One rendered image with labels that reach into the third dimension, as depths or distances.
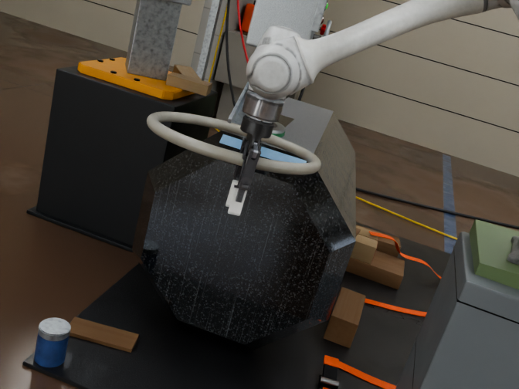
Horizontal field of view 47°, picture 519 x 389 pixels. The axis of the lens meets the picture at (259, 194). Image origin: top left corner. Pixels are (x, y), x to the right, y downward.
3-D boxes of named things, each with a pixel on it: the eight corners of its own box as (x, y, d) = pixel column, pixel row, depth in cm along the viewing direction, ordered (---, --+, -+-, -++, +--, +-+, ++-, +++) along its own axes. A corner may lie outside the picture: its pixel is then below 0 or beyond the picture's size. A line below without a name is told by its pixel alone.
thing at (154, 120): (171, 113, 188) (173, 104, 187) (319, 157, 186) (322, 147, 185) (120, 132, 140) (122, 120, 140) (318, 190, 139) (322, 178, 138)
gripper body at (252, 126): (277, 125, 135) (266, 164, 138) (271, 119, 143) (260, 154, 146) (246, 117, 134) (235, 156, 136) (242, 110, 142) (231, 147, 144)
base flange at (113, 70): (72, 70, 275) (74, 60, 273) (122, 63, 320) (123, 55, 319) (169, 101, 267) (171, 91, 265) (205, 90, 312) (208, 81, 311)
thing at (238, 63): (203, 121, 555) (225, 29, 526) (245, 105, 675) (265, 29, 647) (265, 142, 543) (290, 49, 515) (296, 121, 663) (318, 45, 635)
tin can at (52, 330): (66, 350, 204) (71, 318, 199) (64, 369, 195) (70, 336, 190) (35, 348, 200) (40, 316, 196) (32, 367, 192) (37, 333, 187)
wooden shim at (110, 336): (63, 334, 211) (63, 330, 211) (73, 319, 221) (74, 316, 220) (130, 353, 211) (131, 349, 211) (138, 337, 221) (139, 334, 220)
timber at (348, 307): (349, 349, 251) (358, 325, 247) (323, 338, 253) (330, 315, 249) (358, 317, 279) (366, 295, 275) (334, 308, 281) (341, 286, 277)
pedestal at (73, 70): (25, 213, 292) (45, 66, 268) (94, 180, 354) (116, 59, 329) (147, 258, 282) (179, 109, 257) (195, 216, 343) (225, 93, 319)
